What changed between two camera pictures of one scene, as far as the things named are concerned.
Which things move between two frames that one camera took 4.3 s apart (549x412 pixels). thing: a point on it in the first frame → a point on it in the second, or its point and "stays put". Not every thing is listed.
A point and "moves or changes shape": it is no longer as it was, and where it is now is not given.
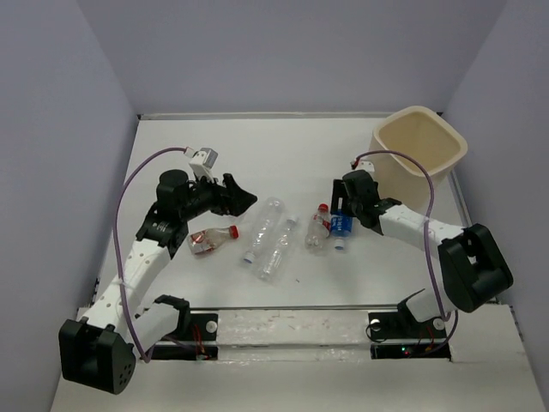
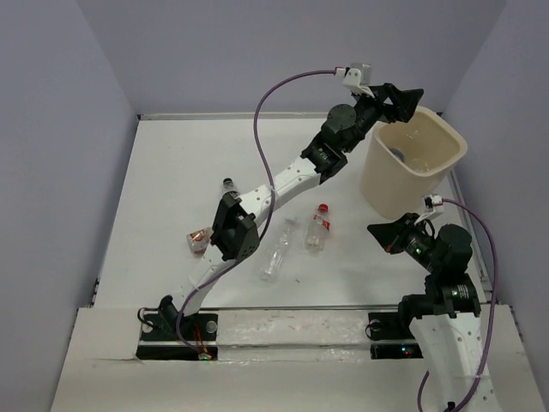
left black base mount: [203, 344] stays put
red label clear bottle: [320, 227] stays put
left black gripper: [232, 200] → [403, 103]
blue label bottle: [340, 228] moves or changes shape
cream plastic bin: [402, 178] stays put
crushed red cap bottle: [204, 240] stays put
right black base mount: [397, 336] stays put
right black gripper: [339, 190] → [389, 233]
